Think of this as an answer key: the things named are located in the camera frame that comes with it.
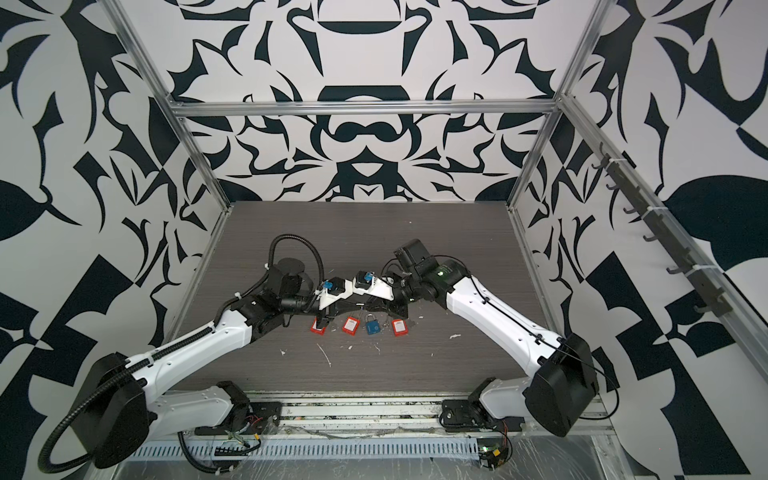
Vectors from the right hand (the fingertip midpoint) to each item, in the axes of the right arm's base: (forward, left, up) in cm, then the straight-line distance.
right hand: (370, 300), depth 74 cm
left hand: (0, +2, +1) cm, 2 cm away
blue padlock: (+1, 0, -19) cm, 19 cm away
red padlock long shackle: (+1, +7, -17) cm, 19 cm away
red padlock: (0, -7, -17) cm, 19 cm away
